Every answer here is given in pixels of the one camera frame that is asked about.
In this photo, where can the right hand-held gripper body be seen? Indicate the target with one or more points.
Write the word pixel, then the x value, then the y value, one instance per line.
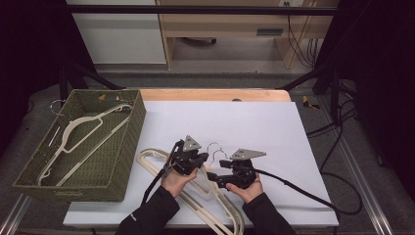
pixel 241 173

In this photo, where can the person's right hand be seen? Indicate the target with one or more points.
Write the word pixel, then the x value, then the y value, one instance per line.
pixel 251 192

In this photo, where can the aluminium floor rail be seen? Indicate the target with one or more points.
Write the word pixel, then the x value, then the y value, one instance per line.
pixel 365 182
pixel 14 215

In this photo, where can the green woven basket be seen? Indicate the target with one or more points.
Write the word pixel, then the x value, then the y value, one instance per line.
pixel 107 163

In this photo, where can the black curtain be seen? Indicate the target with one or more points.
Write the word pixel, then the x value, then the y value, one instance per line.
pixel 32 49
pixel 378 81

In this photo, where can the black frame strut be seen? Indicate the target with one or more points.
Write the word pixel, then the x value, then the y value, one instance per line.
pixel 313 78
pixel 84 76

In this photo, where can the light wooden desk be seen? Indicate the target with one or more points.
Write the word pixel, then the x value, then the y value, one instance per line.
pixel 228 24

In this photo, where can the white paper sheet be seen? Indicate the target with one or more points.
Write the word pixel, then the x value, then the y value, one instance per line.
pixel 244 124

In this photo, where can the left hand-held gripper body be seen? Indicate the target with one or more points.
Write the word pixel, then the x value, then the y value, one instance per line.
pixel 187 160

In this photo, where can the black metal crossbar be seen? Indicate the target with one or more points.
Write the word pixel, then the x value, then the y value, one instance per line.
pixel 195 9

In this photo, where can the person's left hand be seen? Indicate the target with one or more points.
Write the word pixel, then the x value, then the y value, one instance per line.
pixel 176 182

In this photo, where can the yellow and black floor marker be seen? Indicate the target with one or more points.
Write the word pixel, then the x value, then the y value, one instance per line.
pixel 308 103

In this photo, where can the white cabinet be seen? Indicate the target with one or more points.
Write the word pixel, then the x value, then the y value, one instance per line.
pixel 120 36

